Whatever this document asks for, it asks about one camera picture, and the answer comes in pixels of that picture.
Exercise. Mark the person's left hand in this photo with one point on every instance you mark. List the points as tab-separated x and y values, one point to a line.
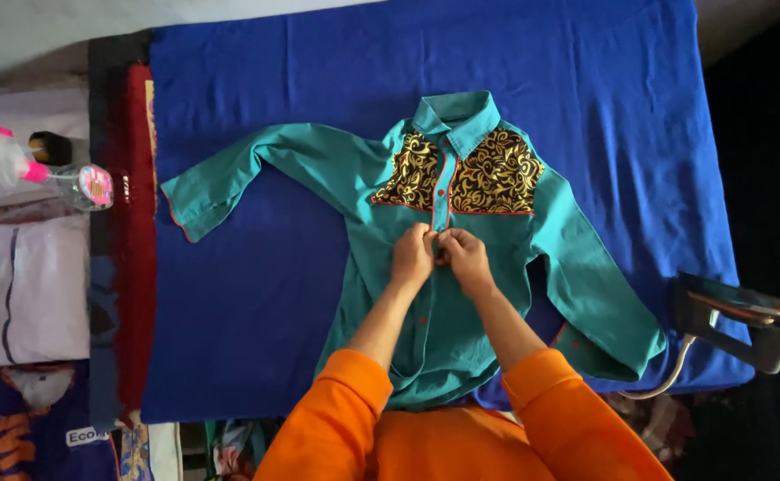
411	257

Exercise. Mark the person's right hand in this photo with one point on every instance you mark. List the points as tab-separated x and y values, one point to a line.
467	260

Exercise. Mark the person's right fingers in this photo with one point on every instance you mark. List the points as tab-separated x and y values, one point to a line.
447	242

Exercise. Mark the person's left fingers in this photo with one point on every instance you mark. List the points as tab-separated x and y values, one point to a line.
428	235

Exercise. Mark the teal shirt with patterned yoke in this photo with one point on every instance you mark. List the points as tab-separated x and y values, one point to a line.
390	174

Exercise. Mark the blue cloth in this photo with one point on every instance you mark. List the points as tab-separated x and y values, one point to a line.
283	280

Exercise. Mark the person's orange top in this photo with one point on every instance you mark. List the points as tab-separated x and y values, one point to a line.
457	434

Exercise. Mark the red and black blanket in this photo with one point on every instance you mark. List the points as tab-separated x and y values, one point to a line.
126	234

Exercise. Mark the clothes iron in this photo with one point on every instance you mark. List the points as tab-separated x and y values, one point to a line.
740	320

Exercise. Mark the clear spray bottle pink nozzle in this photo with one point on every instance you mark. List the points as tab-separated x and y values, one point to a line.
76	180

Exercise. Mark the black and tan brush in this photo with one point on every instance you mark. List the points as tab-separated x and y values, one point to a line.
51	148

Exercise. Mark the folded white garment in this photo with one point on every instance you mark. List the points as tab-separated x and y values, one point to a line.
29	290

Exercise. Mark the white cloth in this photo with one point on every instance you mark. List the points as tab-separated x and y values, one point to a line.
16	143

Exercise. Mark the blue and orange bag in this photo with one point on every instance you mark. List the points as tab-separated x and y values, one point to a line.
36	427

